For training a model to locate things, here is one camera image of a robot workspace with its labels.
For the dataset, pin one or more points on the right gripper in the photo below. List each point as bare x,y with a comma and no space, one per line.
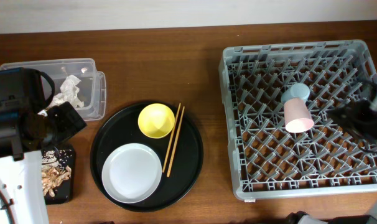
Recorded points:
351,119

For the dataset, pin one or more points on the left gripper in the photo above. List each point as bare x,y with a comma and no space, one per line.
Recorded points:
72,122

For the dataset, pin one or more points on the white tissue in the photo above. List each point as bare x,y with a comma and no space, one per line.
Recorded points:
68,93

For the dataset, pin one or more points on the white rice pile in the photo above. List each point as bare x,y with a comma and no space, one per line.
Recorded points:
55,157

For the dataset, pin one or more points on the peanut shells pile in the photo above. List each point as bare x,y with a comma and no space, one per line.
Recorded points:
53,177

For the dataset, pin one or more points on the pink cup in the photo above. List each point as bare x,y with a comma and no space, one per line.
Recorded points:
297,117

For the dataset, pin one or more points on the light blue cup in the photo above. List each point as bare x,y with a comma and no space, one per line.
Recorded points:
297,90

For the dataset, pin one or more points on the grey dishwasher rack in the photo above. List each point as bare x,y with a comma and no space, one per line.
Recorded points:
267,161

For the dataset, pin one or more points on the grey round plate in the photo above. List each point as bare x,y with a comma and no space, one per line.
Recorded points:
131,173

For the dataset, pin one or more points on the yellow saucer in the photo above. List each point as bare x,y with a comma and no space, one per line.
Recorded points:
156,120

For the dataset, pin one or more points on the wooden chopstick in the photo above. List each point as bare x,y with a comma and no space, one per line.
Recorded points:
170,140
181,116

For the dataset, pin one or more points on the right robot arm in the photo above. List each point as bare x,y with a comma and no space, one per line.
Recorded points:
371,96

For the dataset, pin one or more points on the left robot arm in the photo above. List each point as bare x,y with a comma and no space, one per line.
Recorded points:
24,135

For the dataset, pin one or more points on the clear plastic bin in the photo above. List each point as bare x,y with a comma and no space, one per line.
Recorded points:
92,86

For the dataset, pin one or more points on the round black serving tray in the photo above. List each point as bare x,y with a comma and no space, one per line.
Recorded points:
122,128

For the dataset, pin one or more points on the black rectangular tray bin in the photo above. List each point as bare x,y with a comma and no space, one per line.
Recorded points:
63,193

